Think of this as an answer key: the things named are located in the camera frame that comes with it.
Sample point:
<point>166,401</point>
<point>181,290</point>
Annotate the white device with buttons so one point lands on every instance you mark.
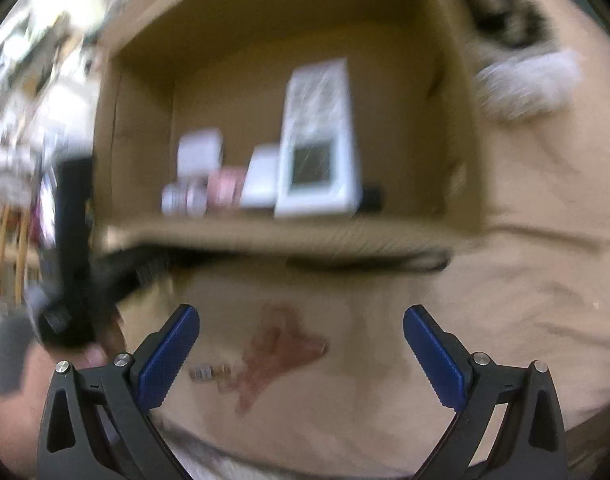
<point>317,145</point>

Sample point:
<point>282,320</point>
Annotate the black rectangular pack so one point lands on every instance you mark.
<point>372,199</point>

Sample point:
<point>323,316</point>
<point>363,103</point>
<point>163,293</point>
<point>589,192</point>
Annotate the beige blanket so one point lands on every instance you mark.
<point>545,270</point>

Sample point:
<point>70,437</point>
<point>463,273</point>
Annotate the white power adapter cube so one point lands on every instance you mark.
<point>260,177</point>

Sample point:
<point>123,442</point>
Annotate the small white box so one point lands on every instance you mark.
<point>200,152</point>

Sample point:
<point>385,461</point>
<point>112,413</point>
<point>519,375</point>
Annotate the brown cardboard box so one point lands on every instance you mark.
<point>265,75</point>

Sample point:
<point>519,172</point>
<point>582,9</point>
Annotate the wooden furniture frame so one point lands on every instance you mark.
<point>10,255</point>

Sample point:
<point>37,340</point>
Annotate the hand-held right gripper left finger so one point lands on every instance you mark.
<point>167,355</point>

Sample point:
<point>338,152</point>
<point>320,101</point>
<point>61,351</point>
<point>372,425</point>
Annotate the person's left hand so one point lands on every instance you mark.
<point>107,342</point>

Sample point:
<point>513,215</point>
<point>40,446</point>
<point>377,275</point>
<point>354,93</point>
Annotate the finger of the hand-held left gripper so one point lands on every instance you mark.
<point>140,272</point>

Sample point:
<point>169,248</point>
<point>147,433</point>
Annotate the fluffy white and black throw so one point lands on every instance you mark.
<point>520,45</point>

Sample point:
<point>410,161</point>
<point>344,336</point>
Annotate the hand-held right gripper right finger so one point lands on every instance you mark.
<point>435,357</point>

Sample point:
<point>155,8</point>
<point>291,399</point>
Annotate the small pink pack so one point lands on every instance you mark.
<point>226,187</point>

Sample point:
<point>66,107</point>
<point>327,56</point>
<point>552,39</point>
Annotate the small metallic item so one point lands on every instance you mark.
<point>210,371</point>

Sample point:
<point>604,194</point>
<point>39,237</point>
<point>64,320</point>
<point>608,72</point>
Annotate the small white bottle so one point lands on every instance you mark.
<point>184,200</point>

